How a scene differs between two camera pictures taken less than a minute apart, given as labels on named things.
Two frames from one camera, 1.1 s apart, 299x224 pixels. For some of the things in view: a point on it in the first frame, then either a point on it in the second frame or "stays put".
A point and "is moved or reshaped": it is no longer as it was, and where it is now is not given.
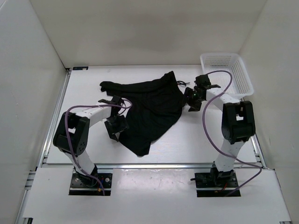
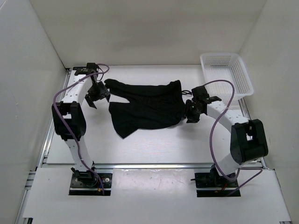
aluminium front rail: [154, 166] stays put
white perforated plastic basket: [241, 84] stays put
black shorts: [156, 109] is moved or reshaped
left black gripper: [123, 126] → [104, 93]
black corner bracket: [80, 68] stays put
